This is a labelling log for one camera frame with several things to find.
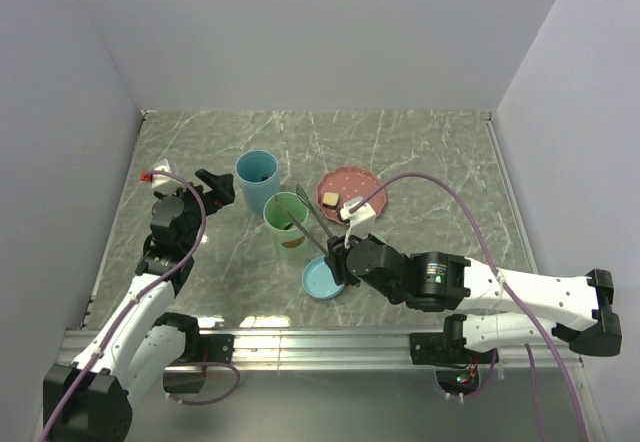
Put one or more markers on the green round lid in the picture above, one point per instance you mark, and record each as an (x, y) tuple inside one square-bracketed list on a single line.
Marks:
[(378, 237)]

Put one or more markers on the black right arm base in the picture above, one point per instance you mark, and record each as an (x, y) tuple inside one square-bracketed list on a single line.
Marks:
[(462, 371)]

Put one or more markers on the blue cylindrical container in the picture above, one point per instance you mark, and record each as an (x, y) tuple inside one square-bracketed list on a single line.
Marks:
[(250, 168)]

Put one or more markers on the green cylindrical container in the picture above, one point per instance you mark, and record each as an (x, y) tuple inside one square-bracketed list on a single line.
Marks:
[(292, 243)]

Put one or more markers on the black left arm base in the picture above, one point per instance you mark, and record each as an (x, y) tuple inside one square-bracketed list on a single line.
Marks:
[(202, 351)]

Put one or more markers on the metal serving tongs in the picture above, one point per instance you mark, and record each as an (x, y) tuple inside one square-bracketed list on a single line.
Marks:
[(314, 216)]

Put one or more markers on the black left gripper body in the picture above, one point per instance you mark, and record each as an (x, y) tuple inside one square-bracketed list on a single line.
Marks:
[(194, 208)]

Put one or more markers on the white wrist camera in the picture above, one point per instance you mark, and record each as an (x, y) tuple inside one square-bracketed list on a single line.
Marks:
[(162, 169), (361, 222)]

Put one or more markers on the yellow topped sushi piece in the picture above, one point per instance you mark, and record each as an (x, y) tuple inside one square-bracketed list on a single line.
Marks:
[(330, 200)]

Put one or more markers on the brown eel sushi piece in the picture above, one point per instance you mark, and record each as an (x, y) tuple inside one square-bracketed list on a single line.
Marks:
[(342, 216)]

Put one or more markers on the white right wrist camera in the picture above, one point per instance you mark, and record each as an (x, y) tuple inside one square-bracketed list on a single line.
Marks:
[(361, 222)]

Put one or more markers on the pink dotted plate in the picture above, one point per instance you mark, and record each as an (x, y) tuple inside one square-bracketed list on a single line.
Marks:
[(349, 182)]

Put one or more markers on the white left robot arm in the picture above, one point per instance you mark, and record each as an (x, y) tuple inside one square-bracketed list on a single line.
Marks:
[(92, 398)]

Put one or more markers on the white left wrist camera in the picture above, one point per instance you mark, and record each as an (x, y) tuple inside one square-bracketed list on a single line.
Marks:
[(162, 169)]

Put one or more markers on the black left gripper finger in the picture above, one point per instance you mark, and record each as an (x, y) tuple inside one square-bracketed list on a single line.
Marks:
[(223, 188), (208, 179)]

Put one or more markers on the blue round lid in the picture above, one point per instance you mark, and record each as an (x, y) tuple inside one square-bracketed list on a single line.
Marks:
[(318, 281)]

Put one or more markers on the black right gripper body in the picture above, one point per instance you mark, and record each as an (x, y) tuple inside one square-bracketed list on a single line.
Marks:
[(338, 252)]

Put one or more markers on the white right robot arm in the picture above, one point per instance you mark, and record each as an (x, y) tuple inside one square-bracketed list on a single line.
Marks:
[(488, 306)]

